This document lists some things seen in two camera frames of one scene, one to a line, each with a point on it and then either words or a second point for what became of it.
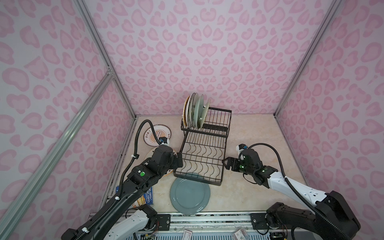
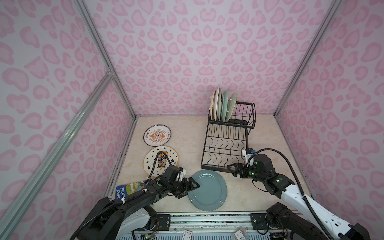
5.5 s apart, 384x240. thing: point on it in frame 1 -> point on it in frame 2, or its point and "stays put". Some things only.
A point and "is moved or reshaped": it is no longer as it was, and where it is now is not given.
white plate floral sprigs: (195, 98) -> (219, 103)
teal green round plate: (189, 197) is moved or reshaped
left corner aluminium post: (103, 49) stays put
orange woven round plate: (184, 113) -> (213, 105)
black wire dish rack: (202, 157) -> (225, 141)
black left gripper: (175, 163) -> (186, 187)
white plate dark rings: (187, 111) -> (217, 104)
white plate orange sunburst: (162, 131) stays put
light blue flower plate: (198, 111) -> (224, 105)
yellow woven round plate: (204, 114) -> (231, 107)
